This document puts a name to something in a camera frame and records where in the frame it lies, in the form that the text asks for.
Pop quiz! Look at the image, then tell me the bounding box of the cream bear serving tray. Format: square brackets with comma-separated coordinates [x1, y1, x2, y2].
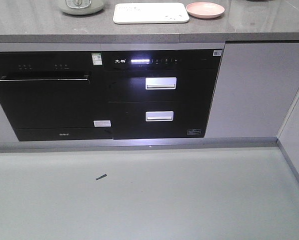
[112, 2, 190, 24]

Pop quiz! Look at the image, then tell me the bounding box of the pink round plate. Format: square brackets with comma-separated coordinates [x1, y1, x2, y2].
[185, 2, 225, 19]

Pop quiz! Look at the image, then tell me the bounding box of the black drawer sterilizer cabinet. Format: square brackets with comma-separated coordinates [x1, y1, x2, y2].
[102, 49, 223, 140]

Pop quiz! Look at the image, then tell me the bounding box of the small black floor scrap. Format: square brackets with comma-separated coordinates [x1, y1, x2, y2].
[95, 173, 107, 181]

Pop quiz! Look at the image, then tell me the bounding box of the black built-in dishwasher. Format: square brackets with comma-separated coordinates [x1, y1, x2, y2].
[0, 51, 113, 142]

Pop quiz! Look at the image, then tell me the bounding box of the grey cabinet door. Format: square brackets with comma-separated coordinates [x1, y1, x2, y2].
[205, 42, 299, 138]

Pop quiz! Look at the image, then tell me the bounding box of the pale green electric pot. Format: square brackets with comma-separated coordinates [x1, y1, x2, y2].
[56, 0, 105, 16]

